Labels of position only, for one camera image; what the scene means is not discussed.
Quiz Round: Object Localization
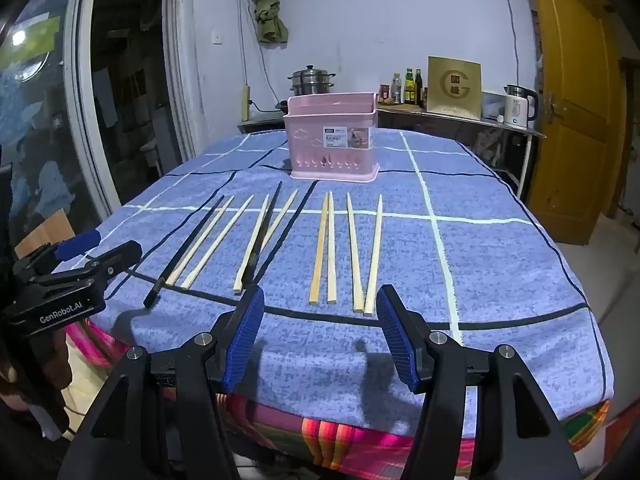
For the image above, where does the brown wooden board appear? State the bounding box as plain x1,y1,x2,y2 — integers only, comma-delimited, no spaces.
15,209,76,261

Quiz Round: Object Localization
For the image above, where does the steel steamer pot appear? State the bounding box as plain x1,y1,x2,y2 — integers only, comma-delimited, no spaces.
287,64,336,97

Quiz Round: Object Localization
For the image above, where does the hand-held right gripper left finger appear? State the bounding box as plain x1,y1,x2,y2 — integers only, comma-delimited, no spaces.
59,284,266,480

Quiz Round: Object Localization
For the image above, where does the white sliding door frame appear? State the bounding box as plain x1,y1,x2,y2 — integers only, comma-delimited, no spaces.
65,0,198,221

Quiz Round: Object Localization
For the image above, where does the steel counter table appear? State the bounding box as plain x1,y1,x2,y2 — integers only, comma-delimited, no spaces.
237,102,548,201

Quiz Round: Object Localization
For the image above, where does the yellow wooden door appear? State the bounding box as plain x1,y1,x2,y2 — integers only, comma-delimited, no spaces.
522,0,628,246

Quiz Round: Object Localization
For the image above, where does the black wall cable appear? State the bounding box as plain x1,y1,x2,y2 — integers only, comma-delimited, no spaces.
497,0,521,88

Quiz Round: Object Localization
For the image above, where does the colourful striped cloth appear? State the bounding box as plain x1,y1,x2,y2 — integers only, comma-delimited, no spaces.
67,320,613,476

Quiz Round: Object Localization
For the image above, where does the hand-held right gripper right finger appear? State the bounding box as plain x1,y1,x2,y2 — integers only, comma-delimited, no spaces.
375,284,583,480

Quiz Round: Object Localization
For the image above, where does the green hanging cloth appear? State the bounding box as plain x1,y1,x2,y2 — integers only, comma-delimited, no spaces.
243,0,291,45

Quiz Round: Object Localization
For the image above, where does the white electric kettle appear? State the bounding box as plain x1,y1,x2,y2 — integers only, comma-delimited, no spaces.
501,84,540,128

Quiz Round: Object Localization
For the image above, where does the gold square box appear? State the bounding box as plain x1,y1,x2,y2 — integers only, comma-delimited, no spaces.
426,56,482,120

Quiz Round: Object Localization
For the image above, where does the pale wooden chopstick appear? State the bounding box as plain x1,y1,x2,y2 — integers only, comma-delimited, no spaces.
233,195,271,295
240,189,300,293
180,195,255,290
165,196,235,287

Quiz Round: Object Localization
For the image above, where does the white hanging garment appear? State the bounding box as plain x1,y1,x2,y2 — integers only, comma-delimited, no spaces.
95,67,121,128

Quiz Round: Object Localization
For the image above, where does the pink plastic utensil basket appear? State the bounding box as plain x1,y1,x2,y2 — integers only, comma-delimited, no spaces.
283,92,379,181

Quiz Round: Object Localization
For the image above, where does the black chopstick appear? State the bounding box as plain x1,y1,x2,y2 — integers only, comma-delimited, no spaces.
247,181,283,286
143,195,225,308

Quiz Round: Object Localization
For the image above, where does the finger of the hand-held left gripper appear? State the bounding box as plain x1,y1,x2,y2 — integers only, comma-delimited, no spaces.
30,240,144,293
12,231,102,281

